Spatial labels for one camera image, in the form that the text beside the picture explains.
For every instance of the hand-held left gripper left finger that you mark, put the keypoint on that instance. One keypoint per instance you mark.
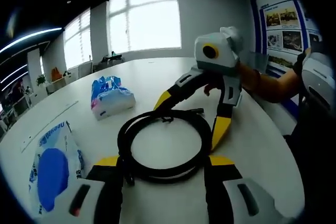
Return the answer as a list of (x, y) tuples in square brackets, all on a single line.
[(110, 195)]

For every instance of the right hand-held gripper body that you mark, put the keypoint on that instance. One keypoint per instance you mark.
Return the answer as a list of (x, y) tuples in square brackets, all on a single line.
[(223, 56)]

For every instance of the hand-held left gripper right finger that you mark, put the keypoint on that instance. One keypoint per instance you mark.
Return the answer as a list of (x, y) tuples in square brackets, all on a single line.
[(223, 197)]

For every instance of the wet wipes pack blue lid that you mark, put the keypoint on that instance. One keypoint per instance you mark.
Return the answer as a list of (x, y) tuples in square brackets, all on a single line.
[(52, 176)]

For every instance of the blue white tissue pack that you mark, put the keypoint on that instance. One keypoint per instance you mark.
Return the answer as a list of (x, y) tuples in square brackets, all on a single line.
[(113, 100)]

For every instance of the person's right hand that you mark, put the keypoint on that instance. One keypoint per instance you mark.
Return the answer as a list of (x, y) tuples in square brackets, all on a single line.
[(249, 79)]

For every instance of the white table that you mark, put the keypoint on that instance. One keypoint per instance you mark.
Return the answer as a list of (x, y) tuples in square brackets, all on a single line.
[(252, 134)]

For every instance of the large window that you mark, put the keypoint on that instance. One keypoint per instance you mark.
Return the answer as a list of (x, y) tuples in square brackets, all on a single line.
[(144, 16)]

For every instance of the dark bag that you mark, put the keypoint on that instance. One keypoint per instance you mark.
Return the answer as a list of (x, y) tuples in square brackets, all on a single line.
[(113, 57)]

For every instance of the white chest device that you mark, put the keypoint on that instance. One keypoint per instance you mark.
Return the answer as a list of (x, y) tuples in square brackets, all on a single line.
[(317, 77)]

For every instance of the white table power strip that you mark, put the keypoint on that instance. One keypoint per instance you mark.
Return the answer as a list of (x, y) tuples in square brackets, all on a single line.
[(29, 142)]

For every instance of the small window with blinds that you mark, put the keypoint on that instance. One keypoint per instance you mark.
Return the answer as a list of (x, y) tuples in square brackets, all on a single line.
[(77, 40)]

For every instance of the orange bag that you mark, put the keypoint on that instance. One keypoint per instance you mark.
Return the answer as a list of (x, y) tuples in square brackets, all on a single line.
[(55, 74)]

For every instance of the potted green plant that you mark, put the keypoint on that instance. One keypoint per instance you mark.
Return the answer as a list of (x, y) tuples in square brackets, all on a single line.
[(40, 79)]

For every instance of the long ceiling light strip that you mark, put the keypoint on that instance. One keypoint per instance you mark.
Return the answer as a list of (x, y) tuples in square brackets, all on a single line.
[(31, 35)]

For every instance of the wall poster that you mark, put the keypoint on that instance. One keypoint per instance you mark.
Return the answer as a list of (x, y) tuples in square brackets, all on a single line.
[(281, 16)]

